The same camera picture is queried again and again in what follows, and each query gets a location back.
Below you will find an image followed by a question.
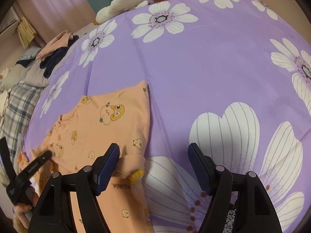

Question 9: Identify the plaid blanket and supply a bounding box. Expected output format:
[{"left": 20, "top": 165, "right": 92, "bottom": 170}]
[{"left": 1, "top": 84, "right": 43, "bottom": 162}]

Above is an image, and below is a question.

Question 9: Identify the pink folded garment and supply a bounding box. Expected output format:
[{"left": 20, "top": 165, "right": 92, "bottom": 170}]
[{"left": 36, "top": 30, "right": 73, "bottom": 61}]

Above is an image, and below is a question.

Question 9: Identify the purple floral bedsheet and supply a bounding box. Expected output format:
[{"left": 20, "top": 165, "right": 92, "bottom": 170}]
[{"left": 17, "top": 0, "right": 310, "bottom": 232}]

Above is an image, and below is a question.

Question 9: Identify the grey pillow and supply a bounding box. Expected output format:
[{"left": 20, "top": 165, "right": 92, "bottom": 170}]
[{"left": 1, "top": 61, "right": 50, "bottom": 92}]

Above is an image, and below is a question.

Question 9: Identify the yellow pleated fabric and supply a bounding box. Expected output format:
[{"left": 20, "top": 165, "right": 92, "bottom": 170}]
[{"left": 17, "top": 17, "right": 38, "bottom": 48}]

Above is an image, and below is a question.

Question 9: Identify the orange cartoon print shirt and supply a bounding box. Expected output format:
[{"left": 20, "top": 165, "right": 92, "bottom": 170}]
[{"left": 31, "top": 81, "right": 152, "bottom": 232}]

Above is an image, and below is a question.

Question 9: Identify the navy blue garment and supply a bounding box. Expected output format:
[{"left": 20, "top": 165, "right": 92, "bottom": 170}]
[{"left": 39, "top": 35, "right": 79, "bottom": 78}]

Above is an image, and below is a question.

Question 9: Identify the left hand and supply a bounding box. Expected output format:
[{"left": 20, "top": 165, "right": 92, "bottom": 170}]
[{"left": 14, "top": 187, "right": 38, "bottom": 229}]

